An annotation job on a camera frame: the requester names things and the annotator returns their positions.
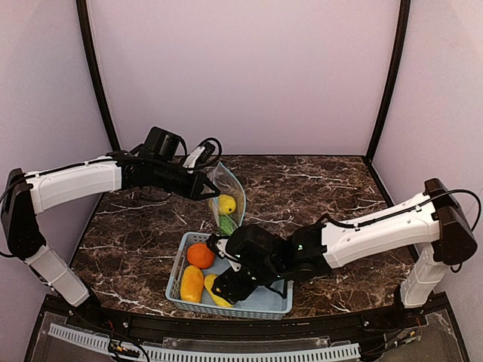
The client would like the yellow wrinkled toy fruit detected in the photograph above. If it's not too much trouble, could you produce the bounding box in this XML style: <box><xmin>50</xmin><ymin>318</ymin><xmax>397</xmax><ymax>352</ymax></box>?
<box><xmin>203</xmin><ymin>273</ymin><xmax>234</xmax><ymax>308</ymax></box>

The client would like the clear zip bag blue zipper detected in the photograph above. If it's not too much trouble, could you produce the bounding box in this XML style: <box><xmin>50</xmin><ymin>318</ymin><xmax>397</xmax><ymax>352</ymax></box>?
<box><xmin>208</xmin><ymin>162</ymin><xmax>246</xmax><ymax>236</ymax></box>

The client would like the green toy bitter gourd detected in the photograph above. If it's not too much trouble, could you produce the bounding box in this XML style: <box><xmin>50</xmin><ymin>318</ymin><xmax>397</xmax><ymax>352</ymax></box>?
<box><xmin>219</xmin><ymin>215</ymin><xmax>238</xmax><ymax>236</ymax></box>

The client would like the orange yellow toy mango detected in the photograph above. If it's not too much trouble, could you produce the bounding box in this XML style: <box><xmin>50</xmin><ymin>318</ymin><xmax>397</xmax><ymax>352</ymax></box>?
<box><xmin>180</xmin><ymin>265</ymin><xmax>205</xmax><ymax>303</ymax></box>

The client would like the orange toy fruit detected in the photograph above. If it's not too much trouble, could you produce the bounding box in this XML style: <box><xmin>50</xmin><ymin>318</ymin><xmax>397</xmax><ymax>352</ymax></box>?
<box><xmin>186</xmin><ymin>243</ymin><xmax>215</xmax><ymax>269</ymax></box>

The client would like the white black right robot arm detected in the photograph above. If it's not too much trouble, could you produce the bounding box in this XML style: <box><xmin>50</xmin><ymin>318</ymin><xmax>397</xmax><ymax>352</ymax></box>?
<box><xmin>207</xmin><ymin>178</ymin><xmax>478</xmax><ymax>309</ymax></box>

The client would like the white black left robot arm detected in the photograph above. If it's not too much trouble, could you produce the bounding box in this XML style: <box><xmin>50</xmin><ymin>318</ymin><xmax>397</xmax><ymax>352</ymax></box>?
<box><xmin>1</xmin><ymin>151</ymin><xmax>220</xmax><ymax>307</ymax></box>

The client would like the light blue perforated plastic basket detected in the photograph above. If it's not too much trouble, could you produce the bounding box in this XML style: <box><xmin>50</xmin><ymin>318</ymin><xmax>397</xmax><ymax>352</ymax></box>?
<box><xmin>165</xmin><ymin>232</ymin><xmax>294</xmax><ymax>321</ymax></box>

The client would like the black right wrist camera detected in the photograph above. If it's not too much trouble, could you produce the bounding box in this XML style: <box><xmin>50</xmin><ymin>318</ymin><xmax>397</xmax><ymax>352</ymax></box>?
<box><xmin>206</xmin><ymin>224</ymin><xmax>286</xmax><ymax>265</ymax></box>

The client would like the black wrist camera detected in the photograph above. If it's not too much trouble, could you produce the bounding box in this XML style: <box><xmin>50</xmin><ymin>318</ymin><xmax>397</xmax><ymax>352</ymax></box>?
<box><xmin>206</xmin><ymin>224</ymin><xmax>286</xmax><ymax>265</ymax></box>
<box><xmin>144</xmin><ymin>127</ymin><xmax>181</xmax><ymax>160</ymax></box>

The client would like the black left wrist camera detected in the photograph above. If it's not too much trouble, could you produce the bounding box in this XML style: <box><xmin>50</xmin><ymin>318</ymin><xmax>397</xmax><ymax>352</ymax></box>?
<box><xmin>144</xmin><ymin>127</ymin><xmax>181</xmax><ymax>160</ymax></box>

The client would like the black table front rail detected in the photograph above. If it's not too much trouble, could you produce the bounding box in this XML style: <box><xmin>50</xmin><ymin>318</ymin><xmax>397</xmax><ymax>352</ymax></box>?
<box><xmin>84</xmin><ymin>306</ymin><xmax>403</xmax><ymax>342</ymax></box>

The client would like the black frame post left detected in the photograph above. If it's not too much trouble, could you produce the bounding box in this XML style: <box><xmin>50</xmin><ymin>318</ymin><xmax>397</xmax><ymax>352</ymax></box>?
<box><xmin>75</xmin><ymin>0</ymin><xmax>121</xmax><ymax>151</ymax></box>

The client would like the black frame post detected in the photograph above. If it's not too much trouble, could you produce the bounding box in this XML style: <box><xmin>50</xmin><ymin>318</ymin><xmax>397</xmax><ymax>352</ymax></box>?
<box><xmin>365</xmin><ymin>0</ymin><xmax>411</xmax><ymax>164</ymax></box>
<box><xmin>75</xmin><ymin>0</ymin><xmax>121</xmax><ymax>151</ymax></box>

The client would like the white slotted cable duct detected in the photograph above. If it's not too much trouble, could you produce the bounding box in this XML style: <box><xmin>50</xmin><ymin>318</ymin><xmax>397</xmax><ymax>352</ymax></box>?
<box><xmin>48</xmin><ymin>323</ymin><xmax>361</xmax><ymax>361</ymax></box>

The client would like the black frame post right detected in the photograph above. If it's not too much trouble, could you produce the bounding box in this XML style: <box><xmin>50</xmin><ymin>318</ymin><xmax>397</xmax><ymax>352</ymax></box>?
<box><xmin>365</xmin><ymin>0</ymin><xmax>411</xmax><ymax>164</ymax></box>

